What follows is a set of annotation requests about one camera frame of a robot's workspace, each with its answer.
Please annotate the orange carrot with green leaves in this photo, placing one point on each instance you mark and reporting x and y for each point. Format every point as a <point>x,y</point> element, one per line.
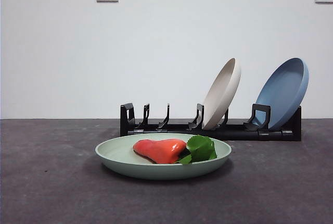
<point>161,151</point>

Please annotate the pale green round plate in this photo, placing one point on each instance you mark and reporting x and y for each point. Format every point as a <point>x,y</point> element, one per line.
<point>156,170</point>

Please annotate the beige round plate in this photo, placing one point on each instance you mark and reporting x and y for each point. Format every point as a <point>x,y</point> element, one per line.
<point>221,96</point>

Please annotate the black plate rack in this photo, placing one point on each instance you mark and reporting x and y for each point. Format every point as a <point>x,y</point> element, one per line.
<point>234,134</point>

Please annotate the blue round plate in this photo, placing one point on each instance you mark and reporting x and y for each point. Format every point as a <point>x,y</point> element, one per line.
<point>283,91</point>

